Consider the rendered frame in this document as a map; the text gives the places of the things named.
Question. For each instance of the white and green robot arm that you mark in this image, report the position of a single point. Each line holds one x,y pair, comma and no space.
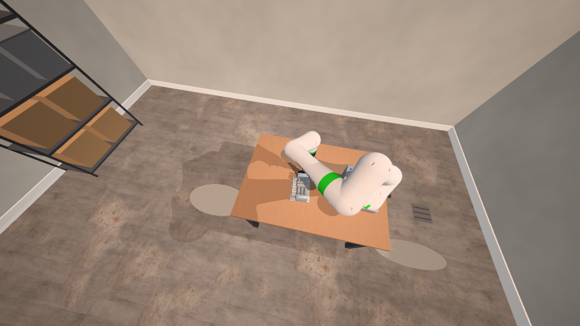
366,186

